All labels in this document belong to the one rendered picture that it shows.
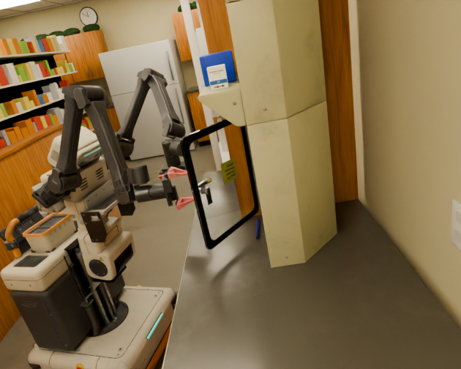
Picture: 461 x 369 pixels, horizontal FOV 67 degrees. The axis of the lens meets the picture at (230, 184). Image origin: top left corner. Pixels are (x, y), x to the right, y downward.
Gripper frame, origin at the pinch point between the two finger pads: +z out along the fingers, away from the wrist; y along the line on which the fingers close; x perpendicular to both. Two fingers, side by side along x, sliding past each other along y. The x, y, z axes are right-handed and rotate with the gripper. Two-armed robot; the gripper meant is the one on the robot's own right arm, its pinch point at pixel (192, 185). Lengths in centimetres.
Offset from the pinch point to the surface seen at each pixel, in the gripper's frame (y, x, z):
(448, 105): 22, -36, 65
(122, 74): 22, 470, -160
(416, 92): 23, -21, 65
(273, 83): 31.2, -17.6, 30.4
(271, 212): -5.7, -17.7, 24.8
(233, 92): 30.8, -17.6, 19.9
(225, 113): 25.9, -17.6, 16.9
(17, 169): -24, 164, -173
